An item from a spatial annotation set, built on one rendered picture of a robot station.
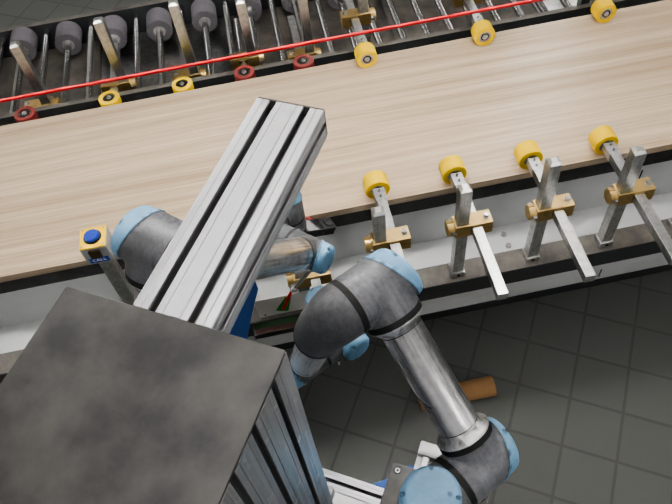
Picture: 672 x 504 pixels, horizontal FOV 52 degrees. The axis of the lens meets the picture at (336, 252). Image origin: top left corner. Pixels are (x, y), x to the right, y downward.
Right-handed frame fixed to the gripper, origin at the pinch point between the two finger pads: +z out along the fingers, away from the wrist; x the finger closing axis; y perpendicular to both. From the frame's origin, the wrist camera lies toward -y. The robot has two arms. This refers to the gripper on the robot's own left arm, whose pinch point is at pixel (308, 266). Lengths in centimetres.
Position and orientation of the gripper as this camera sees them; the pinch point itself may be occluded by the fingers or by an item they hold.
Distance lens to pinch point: 194.1
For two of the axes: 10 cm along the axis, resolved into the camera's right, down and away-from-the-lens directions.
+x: 5.1, 6.8, -5.3
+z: 0.8, 5.8, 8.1
